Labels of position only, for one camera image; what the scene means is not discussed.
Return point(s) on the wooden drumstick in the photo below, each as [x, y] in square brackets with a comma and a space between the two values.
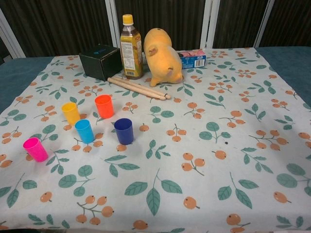
[141, 86]
[136, 89]

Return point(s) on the dark folding screen white frame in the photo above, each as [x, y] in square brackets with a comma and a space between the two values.
[60, 24]

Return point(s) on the yellow plastic cup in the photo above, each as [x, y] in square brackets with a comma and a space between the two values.
[71, 116]

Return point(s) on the pink and blue cookie box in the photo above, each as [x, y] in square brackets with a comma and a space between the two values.
[194, 59]

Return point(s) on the black cardboard box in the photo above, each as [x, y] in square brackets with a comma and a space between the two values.
[97, 65]

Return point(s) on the pink plastic cup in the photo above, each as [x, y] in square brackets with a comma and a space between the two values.
[36, 153]

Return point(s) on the dark blue plastic cup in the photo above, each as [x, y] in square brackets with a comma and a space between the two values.
[124, 136]

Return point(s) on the yellow plush toy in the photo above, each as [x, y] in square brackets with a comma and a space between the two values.
[161, 60]

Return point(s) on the floral fruit print tablecloth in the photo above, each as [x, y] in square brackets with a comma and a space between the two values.
[184, 150]

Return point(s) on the light blue plastic cup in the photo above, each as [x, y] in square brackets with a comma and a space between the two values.
[85, 134]

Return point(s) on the large orange plastic cup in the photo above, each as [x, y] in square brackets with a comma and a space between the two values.
[105, 109]

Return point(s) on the tea bottle yellow cap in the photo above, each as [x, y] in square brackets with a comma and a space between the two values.
[131, 55]

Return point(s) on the teal table cover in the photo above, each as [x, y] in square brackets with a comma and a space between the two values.
[14, 70]

